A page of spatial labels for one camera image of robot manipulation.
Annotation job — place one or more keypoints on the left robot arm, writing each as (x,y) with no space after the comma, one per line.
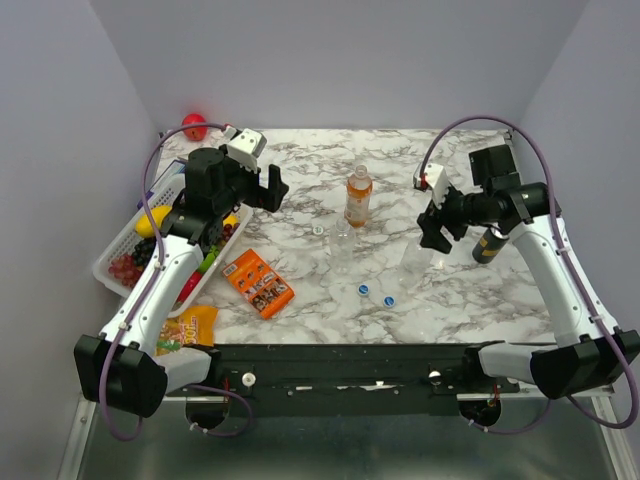
(116,368)

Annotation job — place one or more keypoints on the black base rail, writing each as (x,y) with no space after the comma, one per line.
(286,380)

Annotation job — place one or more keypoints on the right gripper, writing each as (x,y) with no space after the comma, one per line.
(431,237)

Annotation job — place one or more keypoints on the orange juice bottle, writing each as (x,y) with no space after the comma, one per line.
(359,191)

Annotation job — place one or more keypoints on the orange snack box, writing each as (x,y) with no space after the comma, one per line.
(261,286)

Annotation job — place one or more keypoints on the clear bottle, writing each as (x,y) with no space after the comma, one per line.
(415,263)
(341,244)

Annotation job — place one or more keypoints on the black blue grape bunch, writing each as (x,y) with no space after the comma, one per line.
(143,252)

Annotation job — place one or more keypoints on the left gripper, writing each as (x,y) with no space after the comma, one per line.
(271,197)

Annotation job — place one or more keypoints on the yellow snack bag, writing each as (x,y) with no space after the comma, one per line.
(195,326)

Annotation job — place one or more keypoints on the yellow lemon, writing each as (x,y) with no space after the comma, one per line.
(230,222)

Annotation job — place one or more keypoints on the light red grape bunch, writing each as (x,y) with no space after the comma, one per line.
(127,269)

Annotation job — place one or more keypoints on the white plastic basket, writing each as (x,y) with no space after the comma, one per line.
(125,242)

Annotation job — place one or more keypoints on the purple white box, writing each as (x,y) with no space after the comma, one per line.
(168,184)

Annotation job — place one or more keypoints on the yellow mango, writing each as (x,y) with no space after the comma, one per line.
(143,226)

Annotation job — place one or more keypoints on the black can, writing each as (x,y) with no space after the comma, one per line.
(489,245)

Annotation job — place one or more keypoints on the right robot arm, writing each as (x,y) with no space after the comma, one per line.
(590,349)

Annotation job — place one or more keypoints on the red apple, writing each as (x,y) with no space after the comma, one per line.
(198,131)

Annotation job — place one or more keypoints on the green toy fruit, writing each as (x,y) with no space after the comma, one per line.
(208,260)

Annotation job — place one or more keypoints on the dark purple grape bunch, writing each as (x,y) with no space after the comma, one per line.
(228,232)

